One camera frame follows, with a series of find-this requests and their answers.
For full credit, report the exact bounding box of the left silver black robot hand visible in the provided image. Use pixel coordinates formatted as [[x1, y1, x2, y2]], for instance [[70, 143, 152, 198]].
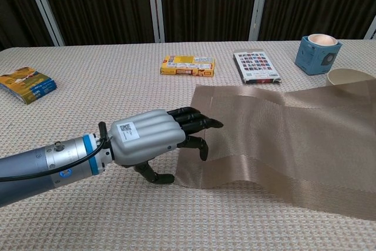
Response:
[[108, 106, 224, 185]]

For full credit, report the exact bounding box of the white picture-grid card box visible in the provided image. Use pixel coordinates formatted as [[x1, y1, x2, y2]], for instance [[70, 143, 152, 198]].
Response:
[[233, 51, 282, 85]]

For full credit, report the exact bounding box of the black pleated curtain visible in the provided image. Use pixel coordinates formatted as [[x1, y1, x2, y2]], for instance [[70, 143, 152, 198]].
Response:
[[0, 0, 376, 52]]

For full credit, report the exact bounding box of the yellow flat snack box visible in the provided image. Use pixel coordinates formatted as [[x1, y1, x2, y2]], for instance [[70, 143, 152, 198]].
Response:
[[160, 55, 216, 78]]

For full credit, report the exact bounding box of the grey metal frame post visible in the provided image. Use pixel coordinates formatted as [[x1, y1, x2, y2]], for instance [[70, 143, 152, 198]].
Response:
[[363, 17, 376, 40], [22, 0, 65, 47], [146, 0, 166, 43], [249, 0, 271, 41]]

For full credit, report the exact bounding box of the orange and blue snack box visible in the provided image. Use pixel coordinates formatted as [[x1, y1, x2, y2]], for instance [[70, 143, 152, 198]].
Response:
[[0, 66, 58, 105]]

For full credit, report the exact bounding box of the brown woven placemat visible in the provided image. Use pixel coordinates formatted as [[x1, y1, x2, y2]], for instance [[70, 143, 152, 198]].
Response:
[[175, 79, 376, 222]]

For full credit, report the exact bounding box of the blue square cup box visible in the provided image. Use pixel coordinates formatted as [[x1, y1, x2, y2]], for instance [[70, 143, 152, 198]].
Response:
[[294, 34, 344, 76]]

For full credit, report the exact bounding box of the beige woven tablecloth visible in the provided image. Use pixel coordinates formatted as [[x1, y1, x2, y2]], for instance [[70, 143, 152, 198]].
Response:
[[0, 38, 376, 251]]

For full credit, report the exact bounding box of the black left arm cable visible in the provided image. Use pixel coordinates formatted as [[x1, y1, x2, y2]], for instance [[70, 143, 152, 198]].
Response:
[[0, 121, 111, 183]]

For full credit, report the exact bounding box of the pink cup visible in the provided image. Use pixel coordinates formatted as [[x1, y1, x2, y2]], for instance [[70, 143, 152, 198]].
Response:
[[307, 34, 338, 48]]

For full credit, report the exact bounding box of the pink bowl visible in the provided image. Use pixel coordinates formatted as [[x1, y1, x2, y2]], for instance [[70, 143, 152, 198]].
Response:
[[326, 68, 376, 87]]

